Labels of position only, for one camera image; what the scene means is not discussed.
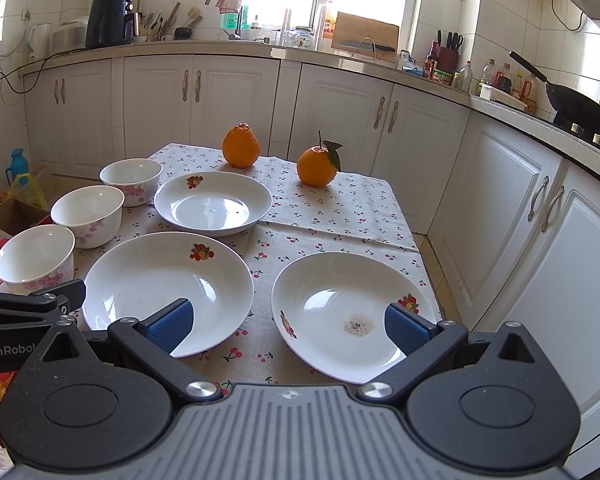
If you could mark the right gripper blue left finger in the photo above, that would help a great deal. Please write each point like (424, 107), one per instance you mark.
(146, 346)

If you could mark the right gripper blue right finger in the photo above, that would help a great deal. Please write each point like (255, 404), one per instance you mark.
(428, 348)

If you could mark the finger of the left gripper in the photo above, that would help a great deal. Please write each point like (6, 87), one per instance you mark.
(66, 297)

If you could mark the white floral bowl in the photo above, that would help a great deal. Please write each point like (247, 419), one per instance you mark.
(37, 258)
(136, 178)
(93, 214)

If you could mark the white plate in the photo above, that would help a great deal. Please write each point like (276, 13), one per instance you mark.
(330, 310)
(213, 203)
(139, 277)

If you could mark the kitchen faucet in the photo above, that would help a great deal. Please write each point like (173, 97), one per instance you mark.
(230, 7)

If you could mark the cardboard box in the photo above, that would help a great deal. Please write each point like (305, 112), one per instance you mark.
(17, 216)

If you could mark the blue thermos jug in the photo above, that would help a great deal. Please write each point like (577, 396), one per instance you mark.
(18, 168)

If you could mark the cherry print tablecloth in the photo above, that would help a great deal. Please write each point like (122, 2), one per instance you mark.
(353, 215)

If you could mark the orange with leaf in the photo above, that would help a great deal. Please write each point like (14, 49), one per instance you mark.
(319, 165)

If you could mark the bumpy orange fruit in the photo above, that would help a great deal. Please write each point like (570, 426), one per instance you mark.
(240, 147)

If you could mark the white electric kettle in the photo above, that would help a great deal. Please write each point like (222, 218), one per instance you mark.
(38, 40)

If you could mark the black air fryer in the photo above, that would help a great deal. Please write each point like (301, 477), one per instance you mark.
(111, 23)

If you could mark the black wok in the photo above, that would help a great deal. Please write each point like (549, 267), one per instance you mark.
(572, 107)

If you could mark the red knife block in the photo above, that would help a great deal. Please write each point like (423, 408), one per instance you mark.
(448, 51)

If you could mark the black utensil holder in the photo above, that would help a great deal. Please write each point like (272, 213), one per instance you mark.
(183, 33)

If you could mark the wooden cutting board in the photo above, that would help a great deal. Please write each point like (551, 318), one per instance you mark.
(364, 36)

